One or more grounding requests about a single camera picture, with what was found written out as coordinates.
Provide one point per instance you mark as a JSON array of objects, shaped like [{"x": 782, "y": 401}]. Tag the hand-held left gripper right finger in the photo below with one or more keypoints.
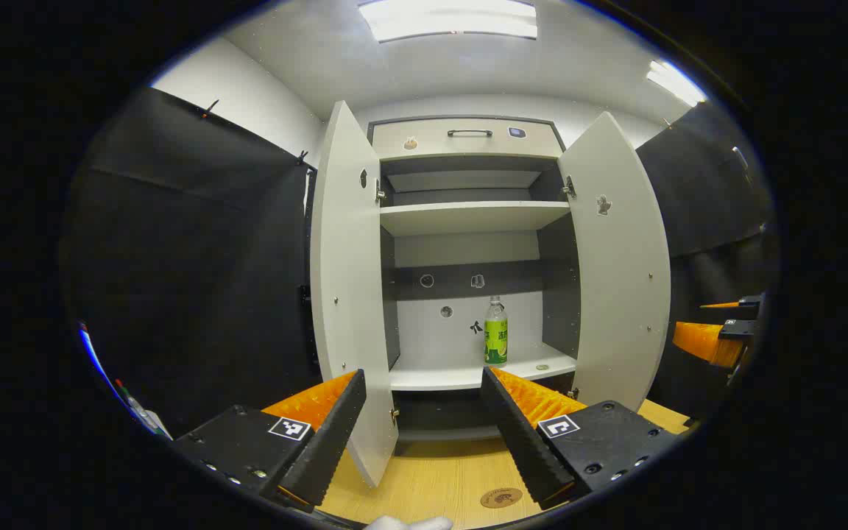
[{"x": 520, "y": 442}]

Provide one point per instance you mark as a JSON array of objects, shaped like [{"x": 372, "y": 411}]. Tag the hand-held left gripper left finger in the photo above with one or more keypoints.
[{"x": 336, "y": 442}]

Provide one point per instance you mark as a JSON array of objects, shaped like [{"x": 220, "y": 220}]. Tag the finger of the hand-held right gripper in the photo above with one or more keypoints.
[
  {"x": 751, "y": 302},
  {"x": 700, "y": 340}
]

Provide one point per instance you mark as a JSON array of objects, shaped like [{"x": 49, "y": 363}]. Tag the round brown coaster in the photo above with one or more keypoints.
[{"x": 501, "y": 497}]

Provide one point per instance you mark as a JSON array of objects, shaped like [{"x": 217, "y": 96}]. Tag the grey cabinet door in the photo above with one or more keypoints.
[
  {"x": 615, "y": 280},
  {"x": 347, "y": 258}
]

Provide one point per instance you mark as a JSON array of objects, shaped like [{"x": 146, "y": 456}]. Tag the green label plastic bottle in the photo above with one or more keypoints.
[{"x": 496, "y": 338}]

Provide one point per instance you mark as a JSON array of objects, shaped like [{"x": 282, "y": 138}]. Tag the grey open-shelf cabinet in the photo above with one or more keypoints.
[{"x": 468, "y": 217}]

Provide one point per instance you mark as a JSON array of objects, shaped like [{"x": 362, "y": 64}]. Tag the black backdrop cloth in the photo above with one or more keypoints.
[
  {"x": 188, "y": 294},
  {"x": 711, "y": 191}
]

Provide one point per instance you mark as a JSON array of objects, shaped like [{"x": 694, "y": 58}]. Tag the small ceiling light panel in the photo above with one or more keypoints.
[{"x": 674, "y": 82}]

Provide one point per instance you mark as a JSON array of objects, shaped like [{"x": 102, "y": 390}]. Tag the large ceiling light panel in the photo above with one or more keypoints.
[{"x": 450, "y": 18}]

